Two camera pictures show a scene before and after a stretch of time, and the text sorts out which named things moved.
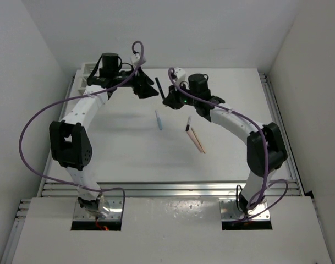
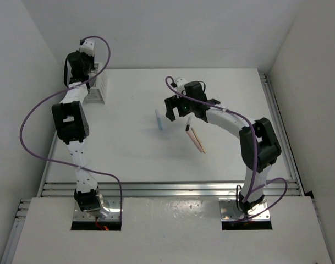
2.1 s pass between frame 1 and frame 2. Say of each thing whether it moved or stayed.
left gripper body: moved
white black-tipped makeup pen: stayed
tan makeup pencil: stayed
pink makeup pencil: stayed
